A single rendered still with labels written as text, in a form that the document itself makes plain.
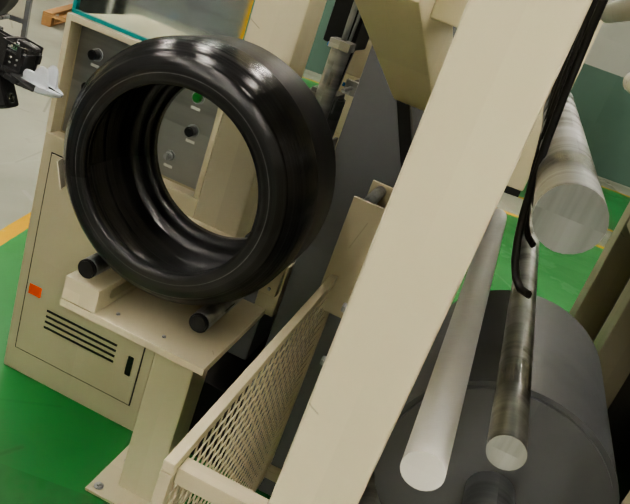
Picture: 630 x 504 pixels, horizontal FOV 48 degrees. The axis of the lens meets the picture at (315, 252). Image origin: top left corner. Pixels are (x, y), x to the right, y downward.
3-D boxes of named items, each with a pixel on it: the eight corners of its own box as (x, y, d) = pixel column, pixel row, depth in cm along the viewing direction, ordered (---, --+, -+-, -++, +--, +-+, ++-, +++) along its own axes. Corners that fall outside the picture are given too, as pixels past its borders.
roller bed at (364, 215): (335, 279, 190) (373, 179, 179) (385, 302, 188) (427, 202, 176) (312, 305, 172) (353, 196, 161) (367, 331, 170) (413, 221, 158)
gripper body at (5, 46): (23, 50, 149) (-22, 23, 151) (13, 86, 153) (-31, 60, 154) (47, 49, 156) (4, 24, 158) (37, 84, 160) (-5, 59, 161)
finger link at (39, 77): (58, 77, 150) (23, 57, 151) (51, 102, 152) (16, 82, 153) (67, 76, 152) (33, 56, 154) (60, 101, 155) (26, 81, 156)
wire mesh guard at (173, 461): (262, 469, 204) (342, 261, 177) (268, 472, 204) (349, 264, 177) (69, 762, 122) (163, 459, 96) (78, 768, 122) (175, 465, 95)
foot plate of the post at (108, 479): (132, 443, 239) (133, 438, 238) (200, 479, 234) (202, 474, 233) (84, 489, 215) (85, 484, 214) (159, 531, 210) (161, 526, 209)
